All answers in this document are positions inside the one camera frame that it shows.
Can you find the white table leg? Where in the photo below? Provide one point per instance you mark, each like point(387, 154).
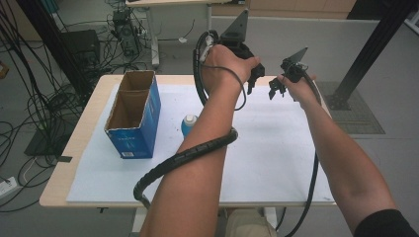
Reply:
point(270, 217)
point(139, 219)

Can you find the person's right hand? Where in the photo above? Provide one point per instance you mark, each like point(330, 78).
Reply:
point(299, 92)

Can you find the white-legged desk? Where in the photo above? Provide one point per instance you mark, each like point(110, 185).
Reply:
point(153, 36)

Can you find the white table mat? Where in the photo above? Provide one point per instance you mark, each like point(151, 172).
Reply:
point(263, 158)

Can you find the black tape strip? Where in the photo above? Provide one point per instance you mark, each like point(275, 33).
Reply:
point(65, 158)

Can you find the person's black sleeve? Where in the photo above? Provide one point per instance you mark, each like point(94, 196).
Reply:
point(385, 225)

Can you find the person's left hand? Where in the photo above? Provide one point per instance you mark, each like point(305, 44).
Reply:
point(222, 67)

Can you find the black box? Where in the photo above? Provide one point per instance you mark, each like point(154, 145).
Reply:
point(80, 47)

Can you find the black metal post with base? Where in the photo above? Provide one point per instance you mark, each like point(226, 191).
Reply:
point(372, 46)

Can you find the blue bottle with white cap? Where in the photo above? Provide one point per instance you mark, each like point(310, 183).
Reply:
point(188, 123)

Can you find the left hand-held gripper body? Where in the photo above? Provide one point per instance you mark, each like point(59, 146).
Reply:
point(238, 39)

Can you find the black floor base plate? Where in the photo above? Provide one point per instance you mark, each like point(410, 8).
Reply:
point(42, 144)

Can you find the white power strip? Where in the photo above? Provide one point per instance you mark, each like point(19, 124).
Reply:
point(7, 187)

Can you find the person's khaki trouser leg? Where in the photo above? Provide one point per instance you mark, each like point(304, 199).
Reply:
point(250, 223)

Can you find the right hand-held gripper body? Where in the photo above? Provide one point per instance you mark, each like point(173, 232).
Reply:
point(293, 67)

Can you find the blue cardboard box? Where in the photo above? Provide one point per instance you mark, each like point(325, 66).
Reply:
point(141, 131)

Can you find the computer tower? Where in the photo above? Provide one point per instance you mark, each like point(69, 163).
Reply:
point(126, 33)

